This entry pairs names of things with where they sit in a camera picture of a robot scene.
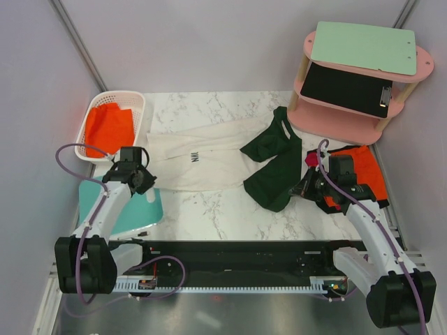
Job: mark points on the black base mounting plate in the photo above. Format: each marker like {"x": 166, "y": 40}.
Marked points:
{"x": 238, "y": 262}

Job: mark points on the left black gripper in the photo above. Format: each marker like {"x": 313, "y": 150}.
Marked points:
{"x": 148, "y": 183}

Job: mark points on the mint green board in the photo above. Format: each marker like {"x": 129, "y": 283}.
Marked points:
{"x": 365, "y": 46}

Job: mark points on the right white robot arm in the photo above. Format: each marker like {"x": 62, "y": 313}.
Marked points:
{"x": 397, "y": 293}

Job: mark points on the pink two-tier shelf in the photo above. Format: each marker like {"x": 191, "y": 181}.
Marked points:
{"x": 339, "y": 123}

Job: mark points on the black t shirt right pile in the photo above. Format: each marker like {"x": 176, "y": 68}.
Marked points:
{"x": 330, "y": 207}

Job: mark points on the dark green t shirt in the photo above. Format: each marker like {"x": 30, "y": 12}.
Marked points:
{"x": 281, "y": 148}

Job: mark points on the black clipboard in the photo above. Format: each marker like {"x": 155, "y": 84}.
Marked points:
{"x": 365, "y": 94}

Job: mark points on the white plastic laundry basket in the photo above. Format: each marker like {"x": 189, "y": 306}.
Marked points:
{"x": 125, "y": 100}

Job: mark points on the orange t shirt pile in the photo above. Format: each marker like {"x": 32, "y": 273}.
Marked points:
{"x": 367, "y": 170}

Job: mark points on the teal cutting board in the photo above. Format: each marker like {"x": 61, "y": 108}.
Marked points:
{"x": 140, "y": 212}

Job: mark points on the magenta t shirt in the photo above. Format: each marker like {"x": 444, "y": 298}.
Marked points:
{"x": 311, "y": 159}

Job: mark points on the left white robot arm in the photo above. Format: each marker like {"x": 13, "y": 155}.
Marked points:
{"x": 85, "y": 263}

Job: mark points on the orange t shirt in basket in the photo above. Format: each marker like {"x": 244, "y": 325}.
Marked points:
{"x": 108, "y": 128}

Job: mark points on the white slotted cable duct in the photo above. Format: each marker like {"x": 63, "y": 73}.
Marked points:
{"x": 143, "y": 284}

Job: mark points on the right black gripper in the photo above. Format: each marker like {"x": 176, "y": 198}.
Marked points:
{"x": 304, "y": 186}

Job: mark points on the aluminium frame rail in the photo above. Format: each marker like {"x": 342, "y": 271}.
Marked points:
{"x": 414, "y": 256}

